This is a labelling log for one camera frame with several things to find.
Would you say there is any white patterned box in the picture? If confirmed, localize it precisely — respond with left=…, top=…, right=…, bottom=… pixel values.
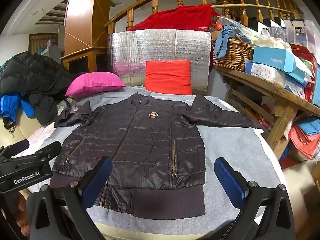
left=244, top=60, right=287, bottom=87

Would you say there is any blue cloth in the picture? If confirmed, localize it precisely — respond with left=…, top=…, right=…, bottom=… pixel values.
left=214, top=25, right=240, bottom=59

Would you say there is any stack of folded cloths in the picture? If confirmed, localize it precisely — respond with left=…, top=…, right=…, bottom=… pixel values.
left=287, top=116, right=320, bottom=162

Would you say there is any clear plastic storage box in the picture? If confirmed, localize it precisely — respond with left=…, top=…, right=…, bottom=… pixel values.
left=284, top=19, right=320, bottom=53

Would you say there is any red velvet cloth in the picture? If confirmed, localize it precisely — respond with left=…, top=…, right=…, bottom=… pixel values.
left=127, top=4, right=220, bottom=32

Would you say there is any wooden bench table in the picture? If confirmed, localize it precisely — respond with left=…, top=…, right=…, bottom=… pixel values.
left=214, top=64, right=320, bottom=153

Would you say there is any wooden stair railing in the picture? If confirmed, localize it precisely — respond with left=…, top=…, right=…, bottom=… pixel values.
left=104, top=0, right=300, bottom=35

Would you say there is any person's left hand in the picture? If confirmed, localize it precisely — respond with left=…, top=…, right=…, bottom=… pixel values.
left=7, top=192, right=31, bottom=236

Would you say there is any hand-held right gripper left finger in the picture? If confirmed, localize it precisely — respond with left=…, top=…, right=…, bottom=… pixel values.
left=29, top=156, right=113, bottom=240

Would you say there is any pile of dark coats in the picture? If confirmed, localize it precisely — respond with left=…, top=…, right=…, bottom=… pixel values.
left=0, top=51, right=75, bottom=127

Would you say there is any cream sofa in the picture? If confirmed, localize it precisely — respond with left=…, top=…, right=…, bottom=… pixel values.
left=0, top=100, right=318, bottom=230

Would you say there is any red bag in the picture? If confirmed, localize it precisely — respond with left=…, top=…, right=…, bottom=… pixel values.
left=290, top=44, right=319, bottom=100

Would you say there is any pink pillow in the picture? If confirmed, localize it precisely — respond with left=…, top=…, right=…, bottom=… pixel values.
left=65, top=71, right=126, bottom=98

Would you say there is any silver insulation mat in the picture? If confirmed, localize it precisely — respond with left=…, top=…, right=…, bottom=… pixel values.
left=107, top=29, right=212, bottom=96

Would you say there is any dark wooden display shelf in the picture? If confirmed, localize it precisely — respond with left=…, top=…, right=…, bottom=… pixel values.
left=28, top=32, right=62, bottom=64

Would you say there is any grey blanket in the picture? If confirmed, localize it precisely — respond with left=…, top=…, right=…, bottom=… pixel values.
left=47, top=86, right=288, bottom=233

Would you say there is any light blue shoebox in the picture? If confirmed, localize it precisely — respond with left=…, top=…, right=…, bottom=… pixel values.
left=252, top=46, right=314, bottom=78

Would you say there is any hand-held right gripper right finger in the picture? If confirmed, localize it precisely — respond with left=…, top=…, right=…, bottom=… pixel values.
left=214, top=157, right=296, bottom=240

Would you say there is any black quilted jacket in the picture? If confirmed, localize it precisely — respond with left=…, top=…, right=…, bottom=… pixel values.
left=49, top=92, right=264, bottom=220

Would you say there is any red pillow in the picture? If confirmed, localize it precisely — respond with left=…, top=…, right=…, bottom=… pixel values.
left=144, top=60, right=193, bottom=96

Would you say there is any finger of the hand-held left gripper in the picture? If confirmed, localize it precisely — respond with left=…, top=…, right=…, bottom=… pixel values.
left=3, top=139, right=30, bottom=157
left=34, top=141, right=62, bottom=162

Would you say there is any blue and white box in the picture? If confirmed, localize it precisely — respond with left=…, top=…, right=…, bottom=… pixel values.
left=284, top=65, right=314, bottom=98

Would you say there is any wicker basket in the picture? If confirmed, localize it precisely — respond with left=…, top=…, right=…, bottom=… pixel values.
left=211, top=39, right=255, bottom=72

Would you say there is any blue jacket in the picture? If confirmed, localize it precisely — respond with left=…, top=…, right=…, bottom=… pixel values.
left=0, top=92, right=35, bottom=120

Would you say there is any brown tiled column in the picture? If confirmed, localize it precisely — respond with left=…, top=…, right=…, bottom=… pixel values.
left=64, top=0, right=113, bottom=49

